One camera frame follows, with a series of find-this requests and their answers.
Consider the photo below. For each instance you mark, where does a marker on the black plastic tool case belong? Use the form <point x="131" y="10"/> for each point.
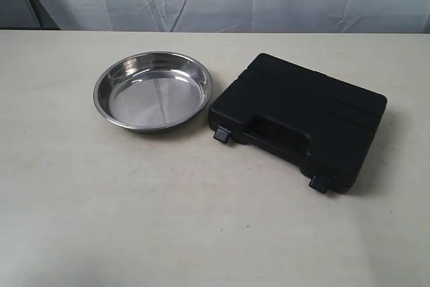
<point x="322" y="125"/>

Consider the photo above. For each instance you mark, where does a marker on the round stainless steel pan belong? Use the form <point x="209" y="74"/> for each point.
<point x="153" y="91"/>

